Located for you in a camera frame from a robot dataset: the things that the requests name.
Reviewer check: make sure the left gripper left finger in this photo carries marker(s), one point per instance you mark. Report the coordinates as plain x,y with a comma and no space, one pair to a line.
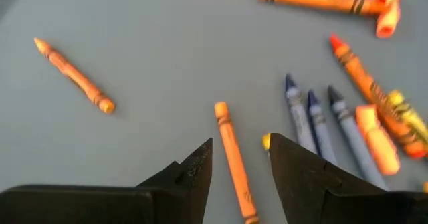
100,204

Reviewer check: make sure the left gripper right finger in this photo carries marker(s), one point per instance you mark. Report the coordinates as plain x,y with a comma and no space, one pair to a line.
334,204

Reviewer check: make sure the orange crayon red tip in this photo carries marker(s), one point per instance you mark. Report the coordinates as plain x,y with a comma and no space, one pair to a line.
354,67

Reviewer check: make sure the yellow crayon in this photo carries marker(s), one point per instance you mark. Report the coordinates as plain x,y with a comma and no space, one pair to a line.
409,115
265,142

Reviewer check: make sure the grey-blue table mat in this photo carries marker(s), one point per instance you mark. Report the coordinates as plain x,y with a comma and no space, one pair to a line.
133,50

